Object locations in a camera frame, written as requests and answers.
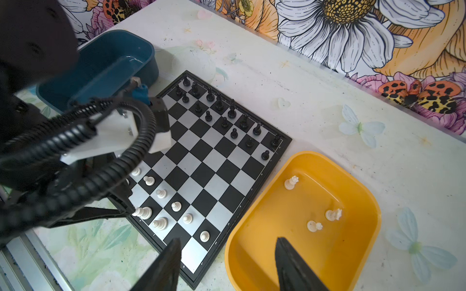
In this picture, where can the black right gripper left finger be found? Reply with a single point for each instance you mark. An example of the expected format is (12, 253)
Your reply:
(163, 273)

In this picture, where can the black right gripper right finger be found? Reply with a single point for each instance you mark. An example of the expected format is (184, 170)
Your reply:
(293, 272)

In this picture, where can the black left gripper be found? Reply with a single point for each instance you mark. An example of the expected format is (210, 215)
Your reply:
(37, 208)

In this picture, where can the white queen piece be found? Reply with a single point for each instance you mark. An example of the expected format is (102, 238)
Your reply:
(142, 212)

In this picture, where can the white king piece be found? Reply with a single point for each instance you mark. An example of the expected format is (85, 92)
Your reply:
(160, 223)

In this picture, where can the yellow plastic tray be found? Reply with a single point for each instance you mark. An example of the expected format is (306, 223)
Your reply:
(336, 254)

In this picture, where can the black and white chessboard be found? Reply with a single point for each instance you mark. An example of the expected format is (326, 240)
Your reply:
(221, 155)

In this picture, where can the teal plastic bin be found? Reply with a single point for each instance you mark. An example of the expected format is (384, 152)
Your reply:
(105, 66)

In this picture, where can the aluminium front rail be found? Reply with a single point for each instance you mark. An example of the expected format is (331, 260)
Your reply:
(26, 265)

